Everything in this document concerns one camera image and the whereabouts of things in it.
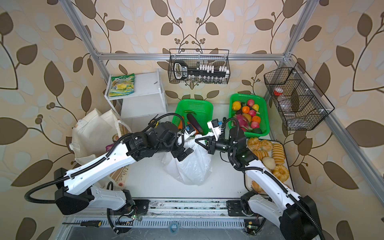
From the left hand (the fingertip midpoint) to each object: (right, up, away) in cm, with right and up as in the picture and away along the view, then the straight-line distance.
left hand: (188, 141), depth 67 cm
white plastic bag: (+3, -15, +6) cm, 16 cm away
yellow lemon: (+33, +20, +41) cm, 57 cm away
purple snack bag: (-46, -6, +16) cm, 49 cm away
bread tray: (+50, -11, +24) cm, 57 cm away
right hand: (+4, -1, +1) cm, 4 cm away
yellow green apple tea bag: (-38, +29, +15) cm, 50 cm away
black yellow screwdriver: (-46, -39, +2) cm, 61 cm away
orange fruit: (+40, +17, +42) cm, 61 cm away
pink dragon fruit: (+35, +7, +32) cm, 48 cm away
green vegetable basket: (+8, +18, +48) cm, 52 cm away
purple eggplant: (+2, +6, +34) cm, 35 cm away
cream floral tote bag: (-53, +2, +12) cm, 54 cm away
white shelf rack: (-30, +24, +14) cm, 40 cm away
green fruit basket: (+53, +25, +48) cm, 76 cm away
